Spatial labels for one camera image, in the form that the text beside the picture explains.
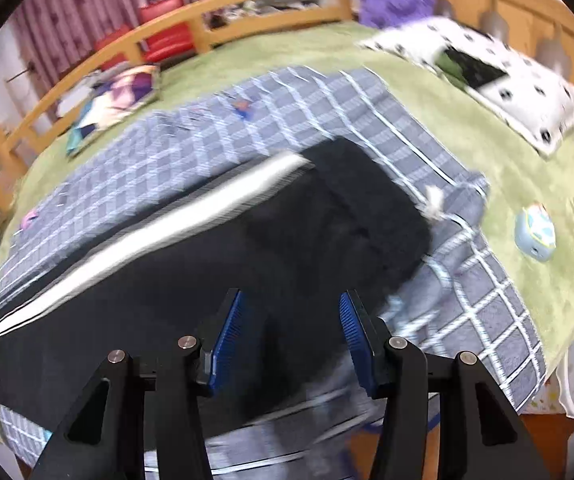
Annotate small light blue toy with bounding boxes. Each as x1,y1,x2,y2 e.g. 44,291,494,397
514,203,558,263

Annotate red chair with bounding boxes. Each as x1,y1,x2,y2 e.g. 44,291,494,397
94,0,199,68

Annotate colourful printed cushion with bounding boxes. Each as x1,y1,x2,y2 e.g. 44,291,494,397
65,64,162,158

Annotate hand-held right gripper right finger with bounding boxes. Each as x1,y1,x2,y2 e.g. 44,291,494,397
339,290,554,480

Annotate wooden bed frame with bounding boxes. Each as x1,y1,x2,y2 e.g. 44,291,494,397
0,0,574,426

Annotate black pants with white stripe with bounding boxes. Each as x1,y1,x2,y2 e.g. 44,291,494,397
0,137,433,423

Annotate white spotted pillow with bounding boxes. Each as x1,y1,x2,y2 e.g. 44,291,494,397
359,16,574,157

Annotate green bed sheet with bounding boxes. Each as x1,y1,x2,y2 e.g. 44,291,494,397
0,20,574,441

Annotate grey checked blanket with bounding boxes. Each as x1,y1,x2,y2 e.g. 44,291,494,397
0,66,548,476

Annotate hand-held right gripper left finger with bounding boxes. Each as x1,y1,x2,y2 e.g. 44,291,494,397
30,288,255,480

